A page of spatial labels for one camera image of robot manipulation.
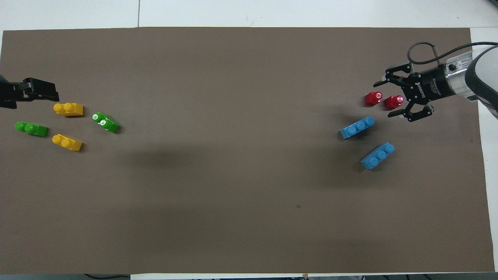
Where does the black floor cable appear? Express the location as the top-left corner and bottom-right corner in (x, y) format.
(84, 273), (131, 280)

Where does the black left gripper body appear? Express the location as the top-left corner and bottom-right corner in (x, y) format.
(0, 75), (26, 110)

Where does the green two-stud block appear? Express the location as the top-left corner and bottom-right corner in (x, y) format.
(14, 121), (49, 137)
(92, 112), (120, 134)

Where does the yellow two-stud block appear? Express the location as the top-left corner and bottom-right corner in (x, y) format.
(53, 102), (84, 117)
(52, 134), (83, 152)

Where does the brown table mat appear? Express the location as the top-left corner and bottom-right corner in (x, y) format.
(0, 26), (495, 275)

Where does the blue three-stud block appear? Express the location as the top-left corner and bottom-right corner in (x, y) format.
(339, 115), (376, 140)
(360, 143), (395, 170)

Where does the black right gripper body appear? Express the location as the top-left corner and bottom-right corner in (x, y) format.
(402, 65), (456, 104)

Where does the red one-stud block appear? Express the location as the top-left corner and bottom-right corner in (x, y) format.
(385, 95), (404, 110)
(365, 91), (383, 107)

